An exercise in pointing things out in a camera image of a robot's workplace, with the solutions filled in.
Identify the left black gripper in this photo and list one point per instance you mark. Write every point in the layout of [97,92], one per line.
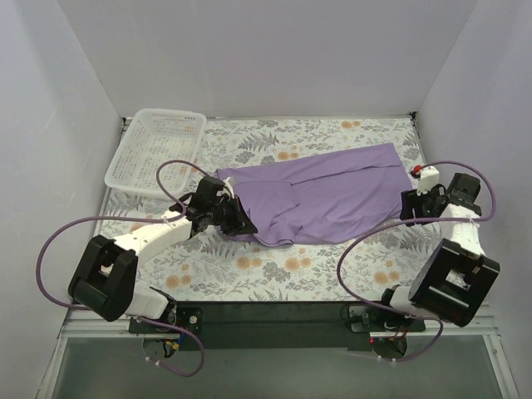
[237,217]

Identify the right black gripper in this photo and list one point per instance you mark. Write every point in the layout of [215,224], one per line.
[414,206]

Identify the purple t shirt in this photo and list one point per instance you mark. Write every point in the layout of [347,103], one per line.
[321,199]

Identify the white plastic basket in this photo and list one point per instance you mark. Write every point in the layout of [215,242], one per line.
[153,137]

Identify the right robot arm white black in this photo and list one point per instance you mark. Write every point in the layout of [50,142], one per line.
[456,278]

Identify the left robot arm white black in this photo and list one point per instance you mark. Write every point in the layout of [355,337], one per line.
[105,278]

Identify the floral patterned table mat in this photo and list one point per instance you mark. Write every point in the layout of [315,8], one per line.
[211,267]

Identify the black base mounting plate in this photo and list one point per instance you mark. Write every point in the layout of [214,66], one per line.
[276,325]

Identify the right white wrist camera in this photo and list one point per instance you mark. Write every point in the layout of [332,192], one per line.
[427,176]

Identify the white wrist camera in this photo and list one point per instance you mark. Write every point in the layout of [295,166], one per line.
[427,176]
[229,186]

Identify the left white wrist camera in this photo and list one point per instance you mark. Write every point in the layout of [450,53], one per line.
[229,186]

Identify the aluminium frame rail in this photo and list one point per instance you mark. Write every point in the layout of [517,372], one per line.
[484,323]

